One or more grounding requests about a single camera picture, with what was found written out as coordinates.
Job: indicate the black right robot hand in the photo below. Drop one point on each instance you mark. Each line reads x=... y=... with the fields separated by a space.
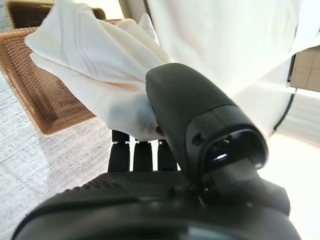
x=195 y=112

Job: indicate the beige shirt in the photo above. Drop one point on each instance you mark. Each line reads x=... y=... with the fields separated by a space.
x=212 y=37

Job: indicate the tan upholstered bed base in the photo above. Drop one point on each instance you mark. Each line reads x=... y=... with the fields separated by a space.
x=307 y=67

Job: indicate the brown wicker basket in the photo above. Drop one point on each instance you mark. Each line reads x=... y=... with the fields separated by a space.
x=37 y=87

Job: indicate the grey area rug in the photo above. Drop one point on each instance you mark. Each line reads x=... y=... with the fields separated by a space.
x=37 y=162

